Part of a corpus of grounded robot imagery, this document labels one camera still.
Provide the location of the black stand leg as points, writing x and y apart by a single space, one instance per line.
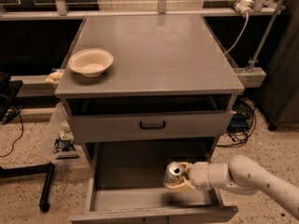
46 170

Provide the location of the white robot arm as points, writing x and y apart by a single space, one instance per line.
241 175

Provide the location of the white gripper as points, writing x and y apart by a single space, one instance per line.
199 174

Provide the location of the white paper bowl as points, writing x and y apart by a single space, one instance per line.
90 62

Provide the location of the black drawer handle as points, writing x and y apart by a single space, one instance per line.
152 126

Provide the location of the clear plastic storage bin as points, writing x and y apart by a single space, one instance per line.
59 145

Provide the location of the grey top drawer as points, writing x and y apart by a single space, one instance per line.
130 127

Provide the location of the metal frame rail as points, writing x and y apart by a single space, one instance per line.
72 15

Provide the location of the white power strip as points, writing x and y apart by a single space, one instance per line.
242 7

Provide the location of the open grey middle drawer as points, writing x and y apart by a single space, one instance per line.
127 185

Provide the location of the green and white soda can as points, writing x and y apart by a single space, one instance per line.
174 173

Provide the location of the yellow snack bag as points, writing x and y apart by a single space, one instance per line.
55 76

